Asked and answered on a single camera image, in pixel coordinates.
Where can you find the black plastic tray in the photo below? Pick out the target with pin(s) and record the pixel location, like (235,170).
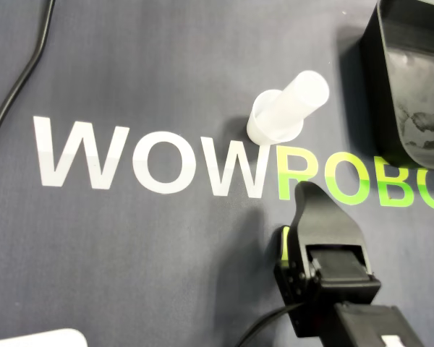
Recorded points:
(419,72)

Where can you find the white translucent plastic tube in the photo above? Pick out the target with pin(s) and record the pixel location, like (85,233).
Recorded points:
(304,97)

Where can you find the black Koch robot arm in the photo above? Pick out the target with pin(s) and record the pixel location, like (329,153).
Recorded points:
(365,325)

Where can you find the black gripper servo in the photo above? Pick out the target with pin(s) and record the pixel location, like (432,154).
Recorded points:
(347,285)

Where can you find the white desk lamp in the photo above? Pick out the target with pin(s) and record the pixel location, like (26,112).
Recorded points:
(40,339)

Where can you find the dark grey printed mat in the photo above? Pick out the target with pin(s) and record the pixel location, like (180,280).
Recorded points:
(130,253)

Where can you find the white translucent plastic cup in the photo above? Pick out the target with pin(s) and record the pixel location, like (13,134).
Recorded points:
(264,132)

